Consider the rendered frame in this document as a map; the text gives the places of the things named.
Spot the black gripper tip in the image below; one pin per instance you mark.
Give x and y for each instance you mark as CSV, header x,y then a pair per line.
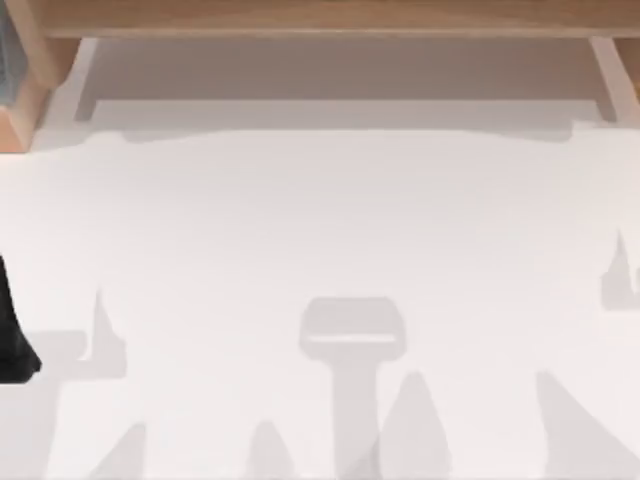
x,y
14,345

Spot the wooden cupboard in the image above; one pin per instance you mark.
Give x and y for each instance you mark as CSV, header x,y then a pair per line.
x,y
320,17

